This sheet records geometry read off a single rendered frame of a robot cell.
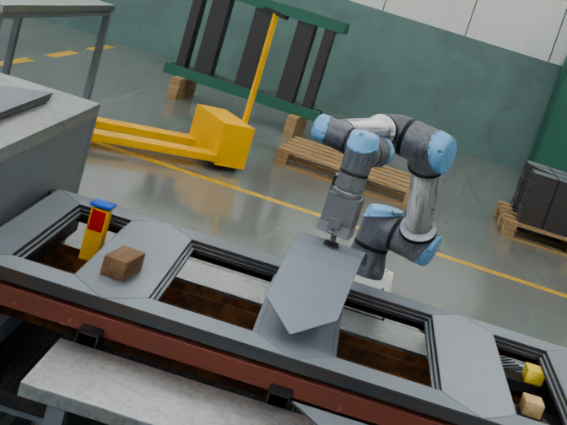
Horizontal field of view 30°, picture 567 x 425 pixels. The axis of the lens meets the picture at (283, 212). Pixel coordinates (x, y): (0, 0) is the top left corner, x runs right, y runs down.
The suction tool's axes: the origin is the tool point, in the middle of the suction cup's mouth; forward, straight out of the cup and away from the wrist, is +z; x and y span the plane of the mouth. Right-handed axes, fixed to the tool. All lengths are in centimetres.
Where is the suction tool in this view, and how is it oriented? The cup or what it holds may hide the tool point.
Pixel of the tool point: (329, 250)
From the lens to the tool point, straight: 272.1
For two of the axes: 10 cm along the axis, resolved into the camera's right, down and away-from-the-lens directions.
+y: 9.1, 3.4, -2.4
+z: -2.8, 9.3, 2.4
